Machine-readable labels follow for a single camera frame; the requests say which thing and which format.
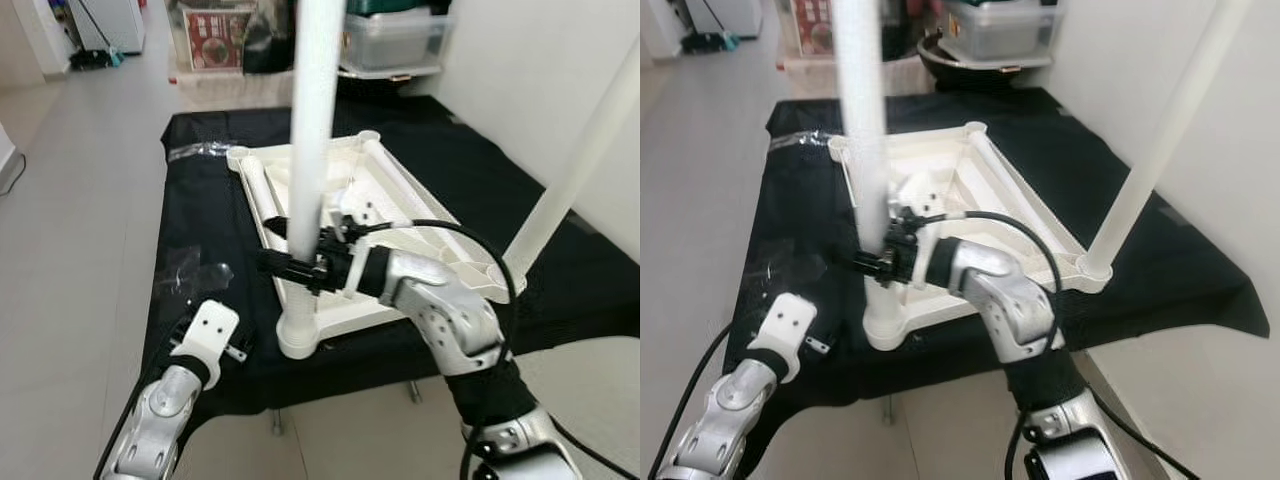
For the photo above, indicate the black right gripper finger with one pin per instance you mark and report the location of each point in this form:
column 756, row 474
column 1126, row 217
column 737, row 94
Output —
column 288, row 268
column 866, row 263
column 278, row 226

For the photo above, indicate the white plastic table top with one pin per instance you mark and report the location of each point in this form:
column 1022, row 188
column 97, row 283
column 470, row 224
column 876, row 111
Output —
column 370, row 180
column 1000, row 190

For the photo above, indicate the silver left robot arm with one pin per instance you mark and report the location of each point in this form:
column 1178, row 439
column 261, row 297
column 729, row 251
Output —
column 160, row 420
column 720, row 420

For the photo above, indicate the clear tape cross patch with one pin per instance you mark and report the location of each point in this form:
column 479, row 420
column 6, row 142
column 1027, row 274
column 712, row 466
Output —
column 195, row 272
column 792, row 272

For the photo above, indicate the black table cloth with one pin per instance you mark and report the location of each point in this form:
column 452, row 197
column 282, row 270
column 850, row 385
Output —
column 780, row 200
column 200, row 200

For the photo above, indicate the clear tape strip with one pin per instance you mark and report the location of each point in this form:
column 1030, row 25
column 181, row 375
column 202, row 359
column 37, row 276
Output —
column 200, row 151
column 800, row 141

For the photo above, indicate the white low platform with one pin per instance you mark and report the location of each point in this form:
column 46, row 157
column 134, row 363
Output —
column 235, row 90
column 815, row 75

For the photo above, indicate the black round basin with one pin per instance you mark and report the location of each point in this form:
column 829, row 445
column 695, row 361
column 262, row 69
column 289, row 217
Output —
column 380, row 88
column 970, row 80

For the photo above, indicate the black plastic bag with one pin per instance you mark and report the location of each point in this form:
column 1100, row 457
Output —
column 905, row 30
column 268, row 40

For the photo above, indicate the red printed carton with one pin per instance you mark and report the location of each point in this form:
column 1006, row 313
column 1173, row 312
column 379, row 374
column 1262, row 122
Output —
column 812, row 30
column 215, row 38

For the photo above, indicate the orange lidded storage box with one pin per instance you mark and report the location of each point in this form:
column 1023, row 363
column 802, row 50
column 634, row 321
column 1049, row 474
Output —
column 790, row 30
column 175, row 35

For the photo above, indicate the clear plastic bin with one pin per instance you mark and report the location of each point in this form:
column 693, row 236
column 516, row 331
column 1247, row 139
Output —
column 400, row 42
column 1000, row 30

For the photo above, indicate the mop with teal head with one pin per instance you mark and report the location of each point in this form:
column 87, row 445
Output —
column 712, row 43
column 100, row 60

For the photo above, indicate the green pot lid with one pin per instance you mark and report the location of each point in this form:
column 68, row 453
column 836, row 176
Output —
column 400, row 6

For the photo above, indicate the white fridge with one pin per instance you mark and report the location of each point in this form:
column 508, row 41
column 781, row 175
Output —
column 110, row 22
column 725, row 15

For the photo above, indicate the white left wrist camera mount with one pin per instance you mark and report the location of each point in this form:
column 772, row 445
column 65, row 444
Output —
column 205, row 335
column 795, row 330

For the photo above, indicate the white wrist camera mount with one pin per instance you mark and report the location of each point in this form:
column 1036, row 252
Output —
column 205, row 335
column 795, row 330
column 920, row 195
column 360, row 215

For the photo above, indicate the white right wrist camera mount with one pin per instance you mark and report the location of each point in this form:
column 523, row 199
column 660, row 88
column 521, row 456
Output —
column 920, row 195
column 360, row 215

